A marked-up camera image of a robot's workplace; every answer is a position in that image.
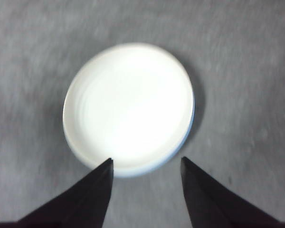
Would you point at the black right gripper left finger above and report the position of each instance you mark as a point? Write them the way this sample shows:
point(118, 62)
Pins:
point(85, 202)

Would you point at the blue round plate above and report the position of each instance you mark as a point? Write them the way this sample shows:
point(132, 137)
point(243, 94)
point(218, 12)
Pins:
point(183, 148)

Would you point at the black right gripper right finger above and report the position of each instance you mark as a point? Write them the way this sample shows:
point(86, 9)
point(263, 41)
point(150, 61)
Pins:
point(211, 204)

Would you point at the white round plate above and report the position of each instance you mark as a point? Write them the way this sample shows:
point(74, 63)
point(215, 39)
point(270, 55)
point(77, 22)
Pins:
point(128, 109)

